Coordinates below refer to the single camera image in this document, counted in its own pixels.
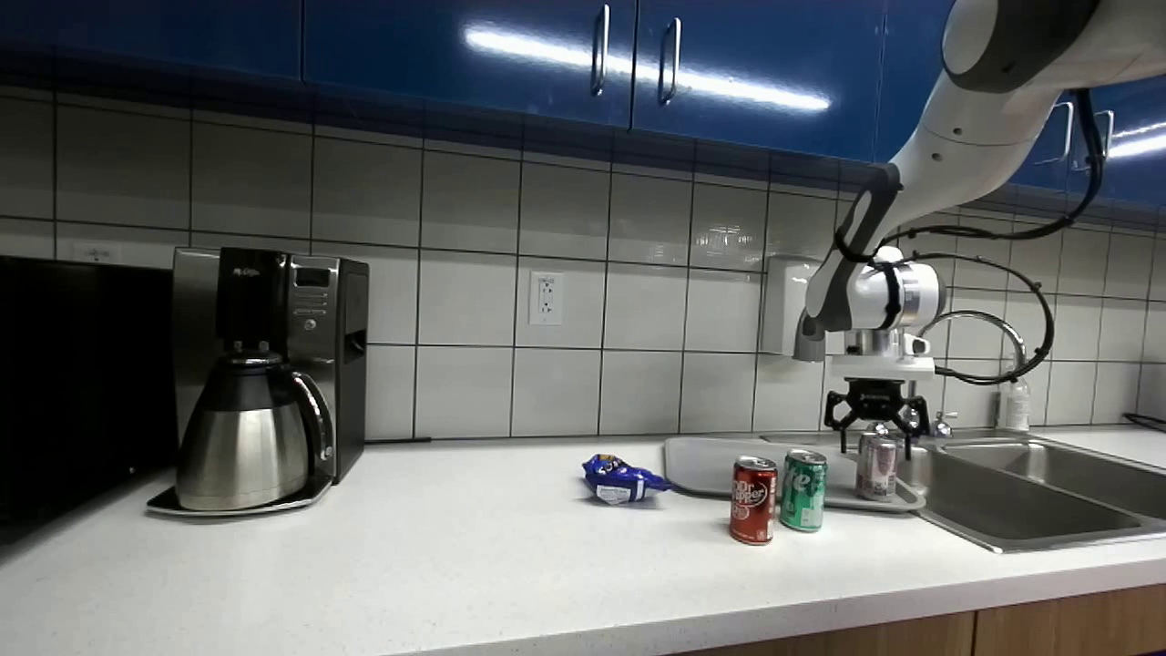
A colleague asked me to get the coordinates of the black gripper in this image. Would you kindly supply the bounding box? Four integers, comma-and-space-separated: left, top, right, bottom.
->
824, 381, 929, 452

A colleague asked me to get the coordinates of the silver pink soda can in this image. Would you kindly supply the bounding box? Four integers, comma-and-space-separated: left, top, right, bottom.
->
857, 427, 897, 501

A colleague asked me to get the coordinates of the green soda can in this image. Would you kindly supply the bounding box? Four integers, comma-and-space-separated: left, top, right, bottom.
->
778, 449, 826, 534

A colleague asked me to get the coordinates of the red soda can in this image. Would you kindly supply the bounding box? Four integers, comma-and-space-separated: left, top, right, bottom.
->
730, 455, 775, 545

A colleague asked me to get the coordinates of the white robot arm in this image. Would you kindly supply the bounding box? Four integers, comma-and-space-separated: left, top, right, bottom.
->
795, 0, 1166, 441

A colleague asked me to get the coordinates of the chrome sink faucet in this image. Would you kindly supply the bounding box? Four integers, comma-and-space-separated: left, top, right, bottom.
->
922, 307, 1034, 444

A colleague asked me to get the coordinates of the clear soap bottle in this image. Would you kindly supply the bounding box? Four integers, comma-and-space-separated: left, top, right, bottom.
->
996, 377, 1032, 429

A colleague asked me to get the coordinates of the white soap dispenser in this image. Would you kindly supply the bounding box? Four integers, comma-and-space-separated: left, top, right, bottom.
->
756, 259, 824, 361

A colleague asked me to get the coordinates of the stainless steel double sink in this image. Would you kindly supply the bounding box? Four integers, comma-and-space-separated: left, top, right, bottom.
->
907, 436, 1166, 554

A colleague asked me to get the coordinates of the grey plastic tray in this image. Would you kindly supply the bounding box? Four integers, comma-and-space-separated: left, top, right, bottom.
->
662, 436, 924, 513

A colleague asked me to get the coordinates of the blue snack bag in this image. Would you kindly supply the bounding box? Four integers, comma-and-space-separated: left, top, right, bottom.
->
584, 452, 671, 505

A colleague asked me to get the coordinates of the steel coffee maker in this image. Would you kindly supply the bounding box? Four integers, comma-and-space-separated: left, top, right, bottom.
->
150, 247, 368, 520

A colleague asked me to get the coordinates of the black microwave oven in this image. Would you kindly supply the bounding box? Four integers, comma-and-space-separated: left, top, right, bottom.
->
0, 257, 177, 547

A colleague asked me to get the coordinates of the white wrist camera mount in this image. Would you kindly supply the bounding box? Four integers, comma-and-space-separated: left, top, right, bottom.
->
826, 355, 936, 381

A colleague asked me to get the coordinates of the white wall outlet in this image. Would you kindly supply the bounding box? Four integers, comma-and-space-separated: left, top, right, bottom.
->
528, 271, 566, 326

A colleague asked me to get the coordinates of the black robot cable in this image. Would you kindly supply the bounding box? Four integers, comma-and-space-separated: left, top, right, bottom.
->
886, 89, 1112, 394

